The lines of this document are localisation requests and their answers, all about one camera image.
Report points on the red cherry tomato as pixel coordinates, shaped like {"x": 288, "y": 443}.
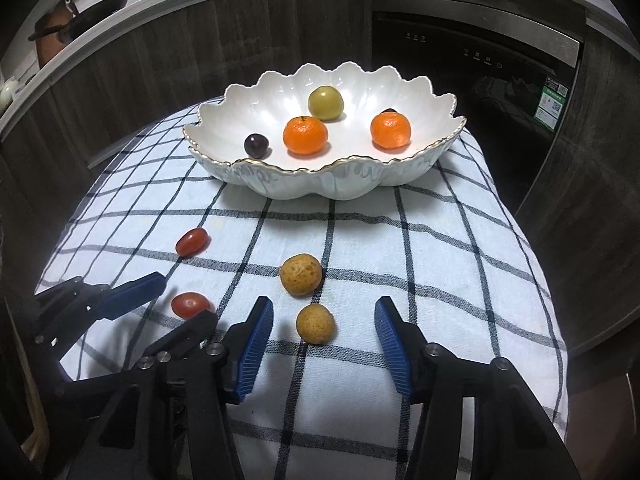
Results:
{"x": 191, "y": 241}
{"x": 189, "y": 305}

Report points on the dark wood kitchen cabinet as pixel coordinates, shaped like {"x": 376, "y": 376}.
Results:
{"x": 150, "y": 60}

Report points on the black built-in dishwasher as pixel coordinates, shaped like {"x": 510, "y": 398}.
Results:
{"x": 450, "y": 85}

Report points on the orange tangerine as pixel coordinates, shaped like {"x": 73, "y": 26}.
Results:
{"x": 390, "y": 130}
{"x": 305, "y": 135}

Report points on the green apple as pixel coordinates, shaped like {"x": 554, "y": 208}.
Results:
{"x": 325, "y": 103}

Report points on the black wok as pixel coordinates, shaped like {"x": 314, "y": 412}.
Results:
{"x": 102, "y": 7}

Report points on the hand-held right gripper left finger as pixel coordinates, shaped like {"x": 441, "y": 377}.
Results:
{"x": 252, "y": 350}

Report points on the dark grape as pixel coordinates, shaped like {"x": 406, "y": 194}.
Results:
{"x": 256, "y": 146}

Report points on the brown longan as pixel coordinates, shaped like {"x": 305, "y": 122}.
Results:
{"x": 315, "y": 323}
{"x": 300, "y": 272}

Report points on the green label sticker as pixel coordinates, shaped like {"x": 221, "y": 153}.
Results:
{"x": 550, "y": 102}

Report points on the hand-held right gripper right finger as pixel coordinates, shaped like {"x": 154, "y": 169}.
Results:
{"x": 392, "y": 345}

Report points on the blue checked cloth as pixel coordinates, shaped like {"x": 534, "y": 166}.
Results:
{"x": 350, "y": 410}

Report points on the white scalloped bowl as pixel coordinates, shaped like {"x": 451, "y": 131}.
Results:
{"x": 350, "y": 180}

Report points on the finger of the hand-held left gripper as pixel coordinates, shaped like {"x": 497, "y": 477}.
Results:
{"x": 190, "y": 329}
{"x": 135, "y": 288}

